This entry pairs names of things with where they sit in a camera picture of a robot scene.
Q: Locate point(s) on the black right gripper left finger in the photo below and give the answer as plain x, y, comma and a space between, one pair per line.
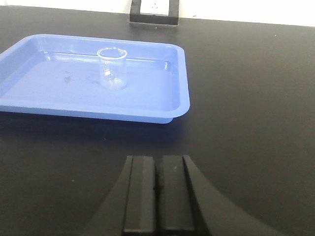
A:
130, 207

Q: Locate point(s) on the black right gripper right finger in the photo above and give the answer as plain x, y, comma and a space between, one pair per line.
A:
192, 206

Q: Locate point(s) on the clear glass beaker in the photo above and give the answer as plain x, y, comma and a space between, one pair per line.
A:
112, 68

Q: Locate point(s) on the blue plastic tray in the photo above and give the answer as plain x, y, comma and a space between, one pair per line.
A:
59, 75

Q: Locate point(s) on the black white wall socket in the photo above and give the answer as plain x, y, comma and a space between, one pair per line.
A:
158, 12

